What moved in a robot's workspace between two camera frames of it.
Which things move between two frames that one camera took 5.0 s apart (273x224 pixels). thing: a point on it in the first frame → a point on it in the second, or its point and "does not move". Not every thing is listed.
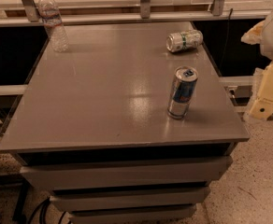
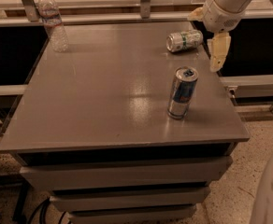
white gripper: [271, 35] → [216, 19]
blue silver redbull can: [185, 77] does not move
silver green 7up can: [182, 40] does not move
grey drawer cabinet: [92, 125] does not move
